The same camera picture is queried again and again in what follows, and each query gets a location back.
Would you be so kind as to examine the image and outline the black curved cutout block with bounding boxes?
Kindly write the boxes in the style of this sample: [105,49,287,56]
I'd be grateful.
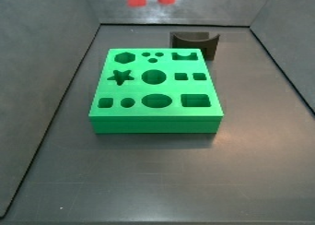
[170,31,221,61]

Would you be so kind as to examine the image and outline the green shape sorter block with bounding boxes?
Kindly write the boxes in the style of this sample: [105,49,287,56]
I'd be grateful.
[89,48,225,134]

